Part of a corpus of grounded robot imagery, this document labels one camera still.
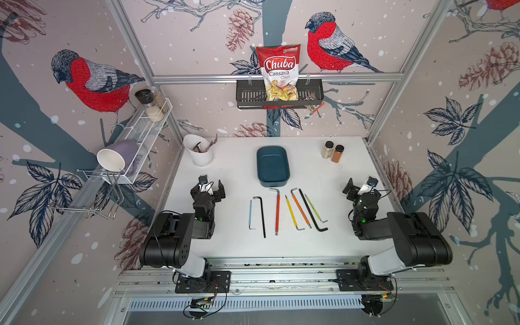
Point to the white wire wall shelf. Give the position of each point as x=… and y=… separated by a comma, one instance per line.
x=144, y=132

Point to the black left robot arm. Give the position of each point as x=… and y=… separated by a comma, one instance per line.
x=168, y=242

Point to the black lid spice jar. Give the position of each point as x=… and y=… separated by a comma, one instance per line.
x=145, y=97

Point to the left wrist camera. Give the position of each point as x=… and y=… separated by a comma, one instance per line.
x=205, y=185

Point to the light blue hex key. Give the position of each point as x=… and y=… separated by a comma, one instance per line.
x=250, y=215

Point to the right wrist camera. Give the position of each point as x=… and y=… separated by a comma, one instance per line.
x=369, y=185

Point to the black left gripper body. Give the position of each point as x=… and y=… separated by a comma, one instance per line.
x=207, y=193

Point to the red handled brush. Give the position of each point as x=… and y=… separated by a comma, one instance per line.
x=313, y=109

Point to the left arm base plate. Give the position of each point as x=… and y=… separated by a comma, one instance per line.
x=217, y=282

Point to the orange spice bottle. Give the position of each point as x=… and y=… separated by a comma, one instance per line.
x=337, y=154

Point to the metal wire cup rack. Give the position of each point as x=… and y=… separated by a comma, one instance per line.
x=94, y=193

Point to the long black hex key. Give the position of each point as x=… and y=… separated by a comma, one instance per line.
x=310, y=212

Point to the orange hex key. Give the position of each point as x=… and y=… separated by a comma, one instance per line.
x=300, y=207

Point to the Chuba cassava chips bag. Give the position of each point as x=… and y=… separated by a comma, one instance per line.
x=279, y=67

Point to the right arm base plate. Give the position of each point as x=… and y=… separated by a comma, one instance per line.
x=350, y=280

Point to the white utensil cup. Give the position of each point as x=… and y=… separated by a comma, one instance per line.
x=198, y=149

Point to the pale spice bottle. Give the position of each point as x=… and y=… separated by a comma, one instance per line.
x=328, y=150

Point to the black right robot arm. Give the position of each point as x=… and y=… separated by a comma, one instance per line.
x=417, y=241

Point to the green hex key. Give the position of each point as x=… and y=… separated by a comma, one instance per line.
x=314, y=209

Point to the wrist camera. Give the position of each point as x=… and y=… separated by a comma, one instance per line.
x=205, y=185
x=369, y=185

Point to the purple white cup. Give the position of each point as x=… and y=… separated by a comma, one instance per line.
x=117, y=156

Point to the red hex key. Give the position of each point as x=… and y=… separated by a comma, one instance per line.
x=277, y=209

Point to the black wire wall basket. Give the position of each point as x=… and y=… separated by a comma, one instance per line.
x=255, y=94

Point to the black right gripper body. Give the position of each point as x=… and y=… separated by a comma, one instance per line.
x=361, y=195

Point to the teal plastic storage box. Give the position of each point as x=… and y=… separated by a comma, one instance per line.
x=273, y=169

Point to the short black hex key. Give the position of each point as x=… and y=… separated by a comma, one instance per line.
x=262, y=214

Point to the yellow hex key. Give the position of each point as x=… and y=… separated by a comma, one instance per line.
x=292, y=214

